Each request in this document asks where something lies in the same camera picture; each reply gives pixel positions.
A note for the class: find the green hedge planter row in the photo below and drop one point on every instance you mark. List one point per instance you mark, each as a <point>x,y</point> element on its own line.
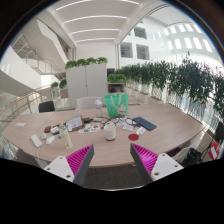
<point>196,80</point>

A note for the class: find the white storage cabinet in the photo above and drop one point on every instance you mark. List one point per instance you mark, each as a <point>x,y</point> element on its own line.
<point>86,81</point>

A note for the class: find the white computer mouse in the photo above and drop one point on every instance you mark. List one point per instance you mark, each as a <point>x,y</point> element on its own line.
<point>49,140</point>

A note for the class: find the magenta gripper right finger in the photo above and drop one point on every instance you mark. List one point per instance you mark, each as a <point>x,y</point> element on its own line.
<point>152,166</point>

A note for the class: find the clear plastic water bottle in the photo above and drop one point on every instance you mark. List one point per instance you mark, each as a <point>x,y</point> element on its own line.
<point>65,135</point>

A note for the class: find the colourful sticker sheet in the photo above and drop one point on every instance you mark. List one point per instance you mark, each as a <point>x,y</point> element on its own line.
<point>89,128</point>

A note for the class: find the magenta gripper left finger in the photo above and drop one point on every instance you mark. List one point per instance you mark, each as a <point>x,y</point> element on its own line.
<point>73,167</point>

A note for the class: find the white ceramic mug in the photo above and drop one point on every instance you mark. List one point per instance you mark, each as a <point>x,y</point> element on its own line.
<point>110,132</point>

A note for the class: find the white office chair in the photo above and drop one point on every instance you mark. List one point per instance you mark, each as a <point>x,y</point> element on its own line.
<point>86,102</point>

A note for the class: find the green tote bag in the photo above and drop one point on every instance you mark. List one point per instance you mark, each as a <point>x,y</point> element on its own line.
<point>116,104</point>

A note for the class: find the white power adapter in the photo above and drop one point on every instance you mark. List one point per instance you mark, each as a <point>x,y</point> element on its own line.
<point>36,141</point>

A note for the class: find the dark blue notebook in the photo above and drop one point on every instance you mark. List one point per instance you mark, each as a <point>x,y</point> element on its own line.
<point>144,123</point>

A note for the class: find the red round coaster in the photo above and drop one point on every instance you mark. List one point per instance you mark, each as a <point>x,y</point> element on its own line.
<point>133,137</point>

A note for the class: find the clear bottle white cap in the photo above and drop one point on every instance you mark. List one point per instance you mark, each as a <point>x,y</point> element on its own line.
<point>98,104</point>

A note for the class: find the black office chair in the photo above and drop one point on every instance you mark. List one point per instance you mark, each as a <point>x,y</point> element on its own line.
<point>46,107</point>

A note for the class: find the white paper card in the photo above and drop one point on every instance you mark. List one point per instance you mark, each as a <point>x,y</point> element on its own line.
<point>20,124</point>

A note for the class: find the black backpack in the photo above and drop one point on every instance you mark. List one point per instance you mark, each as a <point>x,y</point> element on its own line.
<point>193,157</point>

